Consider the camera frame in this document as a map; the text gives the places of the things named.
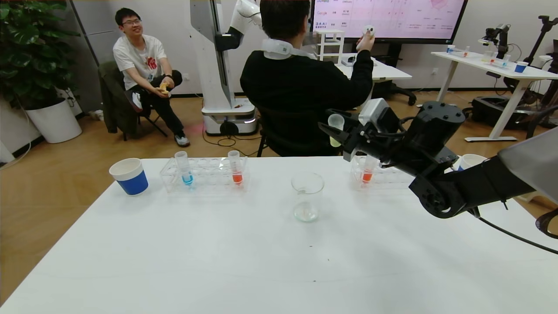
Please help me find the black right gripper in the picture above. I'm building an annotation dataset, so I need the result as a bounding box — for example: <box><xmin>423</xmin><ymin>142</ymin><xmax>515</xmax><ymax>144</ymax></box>
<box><xmin>317</xmin><ymin>108</ymin><xmax>407</xmax><ymax>169</ymax></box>

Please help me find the yellow pigment test tube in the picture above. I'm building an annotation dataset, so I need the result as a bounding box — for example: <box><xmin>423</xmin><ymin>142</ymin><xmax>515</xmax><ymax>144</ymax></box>
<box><xmin>328</xmin><ymin>114</ymin><xmax>345</xmax><ymax>148</ymax></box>

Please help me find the blue pigment test tube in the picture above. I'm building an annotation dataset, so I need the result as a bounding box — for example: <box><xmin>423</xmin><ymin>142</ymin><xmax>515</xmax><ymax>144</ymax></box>
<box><xmin>174</xmin><ymin>151</ymin><xmax>194</xmax><ymax>187</ymax></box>

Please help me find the black wheeled robot base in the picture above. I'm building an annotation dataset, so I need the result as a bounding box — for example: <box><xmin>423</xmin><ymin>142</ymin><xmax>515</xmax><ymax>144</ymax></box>
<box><xmin>462</xmin><ymin>97</ymin><xmax>545</xmax><ymax>131</ymax></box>

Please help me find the orange pigment test tube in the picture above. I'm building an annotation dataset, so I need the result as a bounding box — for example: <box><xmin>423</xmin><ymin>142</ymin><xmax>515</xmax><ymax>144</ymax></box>
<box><xmin>228</xmin><ymin>150</ymin><xmax>244</xmax><ymax>186</ymax></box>
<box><xmin>361</xmin><ymin>156</ymin><xmax>379</xmax><ymax>184</ymax></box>

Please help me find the clear plastic test tube rack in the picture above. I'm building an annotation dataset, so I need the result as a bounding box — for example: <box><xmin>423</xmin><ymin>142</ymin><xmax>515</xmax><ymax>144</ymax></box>
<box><xmin>351</xmin><ymin>155</ymin><xmax>415</xmax><ymax>190</ymax></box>
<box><xmin>160</xmin><ymin>157</ymin><xmax>249</xmax><ymax>195</ymax></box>

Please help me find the glass beaker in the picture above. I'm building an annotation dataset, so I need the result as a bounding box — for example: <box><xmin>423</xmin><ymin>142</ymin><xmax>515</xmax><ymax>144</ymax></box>
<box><xmin>290</xmin><ymin>172</ymin><xmax>324</xmax><ymax>223</ymax></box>

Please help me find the black office chair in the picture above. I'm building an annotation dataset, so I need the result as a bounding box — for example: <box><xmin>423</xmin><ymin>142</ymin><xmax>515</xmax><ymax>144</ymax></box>
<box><xmin>255</xmin><ymin>107</ymin><xmax>349</xmax><ymax>157</ymax></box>

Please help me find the black display stand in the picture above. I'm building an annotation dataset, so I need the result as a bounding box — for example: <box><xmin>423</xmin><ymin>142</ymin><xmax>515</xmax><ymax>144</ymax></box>
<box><xmin>349</xmin><ymin>43</ymin><xmax>417</xmax><ymax>106</ymax></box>

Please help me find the man in black sweater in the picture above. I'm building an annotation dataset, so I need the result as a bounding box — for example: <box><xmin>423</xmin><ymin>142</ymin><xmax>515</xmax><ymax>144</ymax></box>
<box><xmin>240</xmin><ymin>0</ymin><xmax>376</xmax><ymax>157</ymax></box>

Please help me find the white drawer organizer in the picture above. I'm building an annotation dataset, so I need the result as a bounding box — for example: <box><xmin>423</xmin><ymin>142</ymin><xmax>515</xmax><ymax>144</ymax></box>
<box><xmin>315</xmin><ymin>30</ymin><xmax>345</xmax><ymax>65</ymax></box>

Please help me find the white neck headset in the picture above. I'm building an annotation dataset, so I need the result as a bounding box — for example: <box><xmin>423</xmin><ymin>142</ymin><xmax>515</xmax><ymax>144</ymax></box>
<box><xmin>262</xmin><ymin>38</ymin><xmax>318</xmax><ymax>61</ymax></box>

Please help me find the blue paper cup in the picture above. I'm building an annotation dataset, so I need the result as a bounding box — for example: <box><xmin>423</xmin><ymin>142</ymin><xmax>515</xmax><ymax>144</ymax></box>
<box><xmin>458</xmin><ymin>154</ymin><xmax>488</xmax><ymax>171</ymax></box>
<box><xmin>109</xmin><ymin>158</ymin><xmax>149</xmax><ymax>196</ymax></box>

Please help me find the white height-adjustable desk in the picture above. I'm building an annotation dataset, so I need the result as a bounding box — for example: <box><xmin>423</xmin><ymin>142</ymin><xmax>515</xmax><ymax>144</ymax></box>
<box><xmin>431</xmin><ymin>51</ymin><xmax>558</xmax><ymax>143</ymax></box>

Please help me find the white humanoid robot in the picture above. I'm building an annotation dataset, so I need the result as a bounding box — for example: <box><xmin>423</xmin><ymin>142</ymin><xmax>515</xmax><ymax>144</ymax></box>
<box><xmin>190</xmin><ymin>0</ymin><xmax>269</xmax><ymax>138</ymax></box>

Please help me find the black folding chair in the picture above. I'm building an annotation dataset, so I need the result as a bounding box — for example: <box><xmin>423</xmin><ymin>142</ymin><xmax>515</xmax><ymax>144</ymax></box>
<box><xmin>123</xmin><ymin>111</ymin><xmax>169</xmax><ymax>142</ymax></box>

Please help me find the man in white t-shirt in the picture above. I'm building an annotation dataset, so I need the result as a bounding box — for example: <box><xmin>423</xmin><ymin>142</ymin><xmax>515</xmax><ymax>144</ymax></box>
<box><xmin>112</xmin><ymin>7</ymin><xmax>191</xmax><ymax>148</ymax></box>

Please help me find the dark green jacket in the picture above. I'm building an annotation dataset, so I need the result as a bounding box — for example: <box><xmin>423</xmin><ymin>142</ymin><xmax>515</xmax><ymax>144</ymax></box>
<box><xmin>99</xmin><ymin>62</ymin><xmax>144</xmax><ymax>139</ymax></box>

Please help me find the white plant pot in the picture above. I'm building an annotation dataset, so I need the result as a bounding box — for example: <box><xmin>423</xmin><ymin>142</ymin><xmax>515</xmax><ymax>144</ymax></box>
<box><xmin>25</xmin><ymin>98</ymin><xmax>83</xmax><ymax>144</ymax></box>

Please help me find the green potted plant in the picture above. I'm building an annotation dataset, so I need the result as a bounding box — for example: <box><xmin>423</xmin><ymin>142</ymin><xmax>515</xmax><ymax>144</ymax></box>
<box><xmin>0</xmin><ymin>0</ymin><xmax>82</xmax><ymax>112</ymax></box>

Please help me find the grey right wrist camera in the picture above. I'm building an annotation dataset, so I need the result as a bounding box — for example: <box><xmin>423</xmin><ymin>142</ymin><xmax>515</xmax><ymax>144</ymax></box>
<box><xmin>358</xmin><ymin>98</ymin><xmax>399</xmax><ymax>131</ymax></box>

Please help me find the large wall display screen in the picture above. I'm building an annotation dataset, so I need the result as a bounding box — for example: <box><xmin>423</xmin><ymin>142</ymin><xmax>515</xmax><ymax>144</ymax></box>
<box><xmin>312</xmin><ymin>0</ymin><xmax>468</xmax><ymax>44</ymax></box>

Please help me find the black floor cable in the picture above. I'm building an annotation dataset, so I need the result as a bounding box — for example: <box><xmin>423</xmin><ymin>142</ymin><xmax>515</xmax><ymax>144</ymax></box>
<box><xmin>202</xmin><ymin>124</ymin><xmax>262</xmax><ymax>157</ymax></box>

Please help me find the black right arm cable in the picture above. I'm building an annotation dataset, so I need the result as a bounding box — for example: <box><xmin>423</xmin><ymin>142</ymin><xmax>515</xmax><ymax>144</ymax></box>
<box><xmin>475</xmin><ymin>208</ymin><xmax>558</xmax><ymax>256</ymax></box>

